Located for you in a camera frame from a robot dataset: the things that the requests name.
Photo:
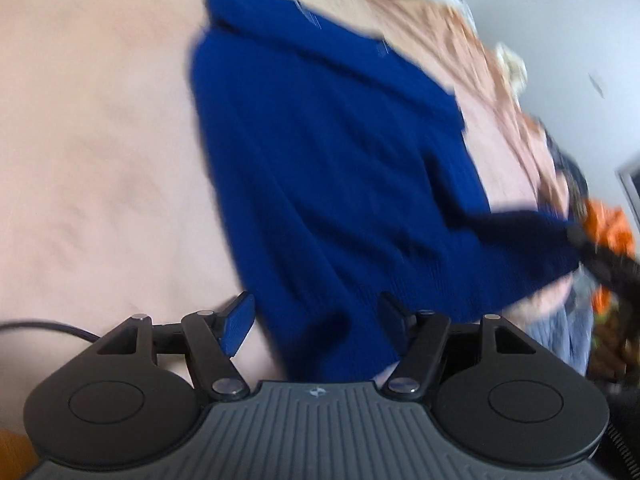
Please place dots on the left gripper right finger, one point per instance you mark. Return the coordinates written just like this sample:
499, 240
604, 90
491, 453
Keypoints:
423, 332

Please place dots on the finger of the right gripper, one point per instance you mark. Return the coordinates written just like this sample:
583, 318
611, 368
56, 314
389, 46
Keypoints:
617, 273

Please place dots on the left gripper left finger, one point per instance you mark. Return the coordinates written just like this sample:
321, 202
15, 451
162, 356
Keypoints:
222, 331

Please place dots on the blue beaded sweater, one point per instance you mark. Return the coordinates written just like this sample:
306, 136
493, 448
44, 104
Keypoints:
341, 173

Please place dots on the black clothing on pillow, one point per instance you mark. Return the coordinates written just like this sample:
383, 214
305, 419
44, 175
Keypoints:
577, 185

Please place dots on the orange patterned cloth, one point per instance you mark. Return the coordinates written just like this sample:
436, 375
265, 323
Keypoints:
609, 227

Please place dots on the blue grey fabric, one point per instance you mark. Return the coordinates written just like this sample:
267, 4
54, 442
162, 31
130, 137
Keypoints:
567, 332

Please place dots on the cream fluffy cloth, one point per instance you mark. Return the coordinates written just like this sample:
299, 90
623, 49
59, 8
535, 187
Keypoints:
513, 69

